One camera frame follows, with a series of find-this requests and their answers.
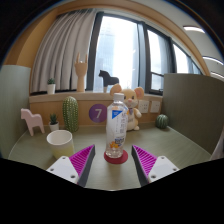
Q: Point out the white and yellow paper cup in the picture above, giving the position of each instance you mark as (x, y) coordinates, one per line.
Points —
(61, 143)

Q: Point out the red round coaster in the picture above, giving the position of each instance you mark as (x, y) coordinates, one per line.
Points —
(119, 160)

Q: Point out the round green ceramic cactus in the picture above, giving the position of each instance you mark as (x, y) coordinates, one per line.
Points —
(162, 121)

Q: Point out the green right partition panel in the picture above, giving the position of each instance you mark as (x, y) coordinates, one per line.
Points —
(194, 105)

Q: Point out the tall green ceramic cactus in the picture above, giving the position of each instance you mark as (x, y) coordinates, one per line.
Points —
(70, 113)

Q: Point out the pink wooden horse figure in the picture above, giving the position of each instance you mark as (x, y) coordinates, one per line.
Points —
(32, 120)

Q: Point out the white wall socket right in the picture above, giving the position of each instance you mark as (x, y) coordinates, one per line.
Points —
(155, 107)

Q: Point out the small potted plant on sill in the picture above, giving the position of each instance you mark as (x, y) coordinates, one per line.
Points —
(51, 86)

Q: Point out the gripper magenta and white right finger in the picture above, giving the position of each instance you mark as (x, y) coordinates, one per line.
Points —
(149, 167)

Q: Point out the black horse figure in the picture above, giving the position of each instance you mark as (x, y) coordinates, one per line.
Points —
(107, 80)

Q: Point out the white wall socket left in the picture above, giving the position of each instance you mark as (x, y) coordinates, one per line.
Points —
(143, 106)

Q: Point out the grey curtain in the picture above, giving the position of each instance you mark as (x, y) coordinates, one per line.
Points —
(67, 37)

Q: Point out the clear plastic water bottle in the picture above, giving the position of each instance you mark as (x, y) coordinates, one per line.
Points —
(116, 126)

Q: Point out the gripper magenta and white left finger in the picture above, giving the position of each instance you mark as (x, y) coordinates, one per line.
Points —
(75, 168)

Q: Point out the purple number seven sticker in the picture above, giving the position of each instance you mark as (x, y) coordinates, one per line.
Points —
(98, 113)

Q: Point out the green partition panel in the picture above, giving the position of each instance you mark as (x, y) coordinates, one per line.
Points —
(14, 95)
(194, 105)

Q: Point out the white wall socket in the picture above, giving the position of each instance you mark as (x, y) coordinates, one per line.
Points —
(155, 107)
(143, 106)

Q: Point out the dark framed window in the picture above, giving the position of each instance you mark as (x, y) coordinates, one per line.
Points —
(135, 53)

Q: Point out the green left partition panel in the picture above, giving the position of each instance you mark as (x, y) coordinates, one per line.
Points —
(14, 95)

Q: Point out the wooden hand sculpture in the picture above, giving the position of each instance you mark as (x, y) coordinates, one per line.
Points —
(81, 70)

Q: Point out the small potted plant on desk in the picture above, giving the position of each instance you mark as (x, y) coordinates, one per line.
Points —
(53, 124)

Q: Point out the beige plush mouse toy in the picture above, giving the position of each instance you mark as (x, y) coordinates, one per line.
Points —
(131, 100)

